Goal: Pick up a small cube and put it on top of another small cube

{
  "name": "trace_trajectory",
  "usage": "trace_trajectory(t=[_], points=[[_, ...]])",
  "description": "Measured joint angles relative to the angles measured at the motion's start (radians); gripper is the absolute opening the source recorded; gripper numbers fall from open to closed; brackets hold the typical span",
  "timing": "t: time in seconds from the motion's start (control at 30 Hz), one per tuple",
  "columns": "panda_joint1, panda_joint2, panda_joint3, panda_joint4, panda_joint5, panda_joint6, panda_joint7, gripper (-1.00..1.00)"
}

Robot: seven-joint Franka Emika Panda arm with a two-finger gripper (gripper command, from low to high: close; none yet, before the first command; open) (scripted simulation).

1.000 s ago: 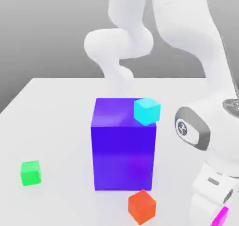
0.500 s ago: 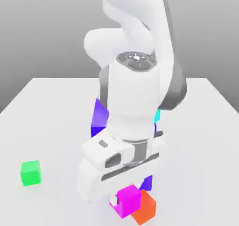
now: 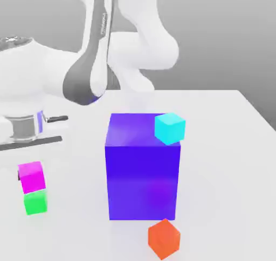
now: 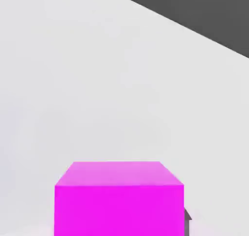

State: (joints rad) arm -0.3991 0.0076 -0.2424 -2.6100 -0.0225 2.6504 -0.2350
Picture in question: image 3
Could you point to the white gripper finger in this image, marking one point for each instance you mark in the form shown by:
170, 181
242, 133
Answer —
18, 176

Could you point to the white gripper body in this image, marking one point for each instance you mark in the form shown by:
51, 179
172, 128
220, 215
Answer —
30, 141

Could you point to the small magenta cube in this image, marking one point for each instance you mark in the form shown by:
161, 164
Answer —
32, 179

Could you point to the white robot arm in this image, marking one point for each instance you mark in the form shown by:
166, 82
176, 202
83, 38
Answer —
138, 50

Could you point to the small green cube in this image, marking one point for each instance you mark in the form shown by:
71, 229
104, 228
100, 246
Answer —
35, 202

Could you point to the small cyan cube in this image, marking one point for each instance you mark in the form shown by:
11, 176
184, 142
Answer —
170, 128

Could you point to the small orange cube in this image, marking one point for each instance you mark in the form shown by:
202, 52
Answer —
163, 239

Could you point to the large purple box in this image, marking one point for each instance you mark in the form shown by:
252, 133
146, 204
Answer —
142, 179

